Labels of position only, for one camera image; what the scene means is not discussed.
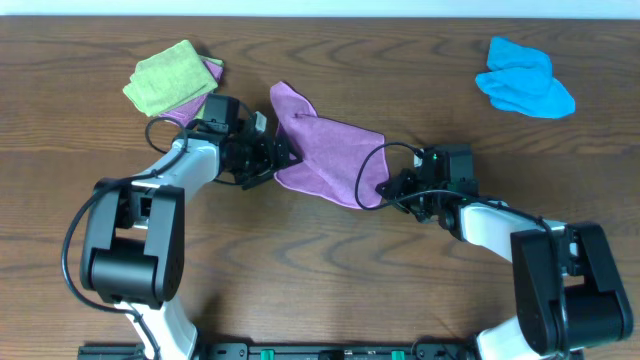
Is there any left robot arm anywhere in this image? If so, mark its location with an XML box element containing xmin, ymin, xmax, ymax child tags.
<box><xmin>79</xmin><ymin>94</ymin><xmax>302</xmax><ymax>359</ymax></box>

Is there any purple microfiber cloth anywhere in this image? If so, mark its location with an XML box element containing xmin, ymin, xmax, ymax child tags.
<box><xmin>270</xmin><ymin>82</ymin><xmax>389</xmax><ymax>209</ymax></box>

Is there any green folded cloth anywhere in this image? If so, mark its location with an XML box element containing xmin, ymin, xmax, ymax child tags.
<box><xmin>123</xmin><ymin>40</ymin><xmax>215</xmax><ymax>117</ymax></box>
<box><xmin>191</xmin><ymin>56</ymin><xmax>224</xmax><ymax>119</ymax></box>

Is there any top green folded cloth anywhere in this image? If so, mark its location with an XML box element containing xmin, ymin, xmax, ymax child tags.
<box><xmin>123</xmin><ymin>40</ymin><xmax>215</xmax><ymax>117</ymax></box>

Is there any bottom green folded cloth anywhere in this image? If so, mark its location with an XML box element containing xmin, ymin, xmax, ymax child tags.
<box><xmin>191</xmin><ymin>56</ymin><xmax>224</xmax><ymax>119</ymax></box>

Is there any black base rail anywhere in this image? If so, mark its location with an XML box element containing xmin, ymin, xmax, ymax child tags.
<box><xmin>77</xmin><ymin>341</ymin><xmax>585</xmax><ymax>360</ymax></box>

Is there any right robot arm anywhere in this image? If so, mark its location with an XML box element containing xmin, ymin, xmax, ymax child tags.
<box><xmin>376</xmin><ymin>145</ymin><xmax>634</xmax><ymax>359</ymax></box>

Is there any purple folded cloth in stack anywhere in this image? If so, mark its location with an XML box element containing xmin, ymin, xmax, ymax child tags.
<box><xmin>162</xmin><ymin>56</ymin><xmax>224</xmax><ymax>125</ymax></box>

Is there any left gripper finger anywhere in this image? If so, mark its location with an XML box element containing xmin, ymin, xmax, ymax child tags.
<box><xmin>274</xmin><ymin>134</ymin><xmax>303</xmax><ymax>171</ymax></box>
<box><xmin>241</xmin><ymin>167</ymin><xmax>277</xmax><ymax>190</ymax></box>

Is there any blue microfiber cloth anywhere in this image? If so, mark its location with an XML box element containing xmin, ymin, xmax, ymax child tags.
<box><xmin>475</xmin><ymin>37</ymin><xmax>576</xmax><ymax>120</ymax></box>

